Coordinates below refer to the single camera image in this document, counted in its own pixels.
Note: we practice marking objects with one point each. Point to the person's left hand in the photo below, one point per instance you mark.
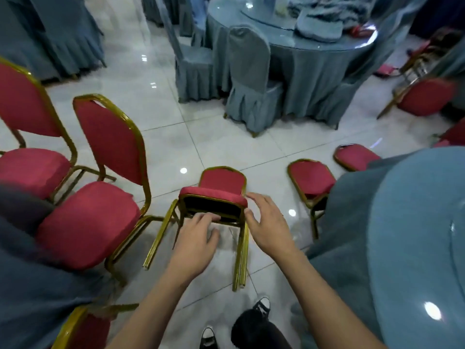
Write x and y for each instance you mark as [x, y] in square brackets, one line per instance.
[192, 254]

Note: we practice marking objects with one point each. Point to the person's right hand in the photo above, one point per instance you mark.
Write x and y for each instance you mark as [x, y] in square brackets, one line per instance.
[272, 232]

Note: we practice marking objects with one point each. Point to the red chair gold frame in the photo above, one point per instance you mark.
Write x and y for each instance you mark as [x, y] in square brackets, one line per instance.
[425, 97]
[417, 58]
[312, 178]
[221, 181]
[87, 334]
[452, 136]
[109, 138]
[354, 157]
[25, 101]

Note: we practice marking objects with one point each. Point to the person's left forearm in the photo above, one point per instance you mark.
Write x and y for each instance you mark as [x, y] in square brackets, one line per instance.
[149, 316]

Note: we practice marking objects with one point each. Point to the person's right forearm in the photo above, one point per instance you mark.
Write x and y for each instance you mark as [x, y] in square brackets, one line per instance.
[327, 305]

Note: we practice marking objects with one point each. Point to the black white canvas sneaker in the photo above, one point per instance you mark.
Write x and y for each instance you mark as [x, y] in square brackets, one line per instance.
[262, 306]
[208, 338]

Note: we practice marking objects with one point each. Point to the black trousers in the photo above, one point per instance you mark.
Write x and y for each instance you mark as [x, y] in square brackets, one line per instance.
[254, 330]

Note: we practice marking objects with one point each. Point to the grey folded cloth pile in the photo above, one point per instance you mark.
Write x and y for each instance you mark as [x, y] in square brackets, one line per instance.
[319, 25]

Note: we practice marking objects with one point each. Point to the red packet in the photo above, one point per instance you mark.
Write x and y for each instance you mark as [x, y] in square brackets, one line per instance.
[363, 31]

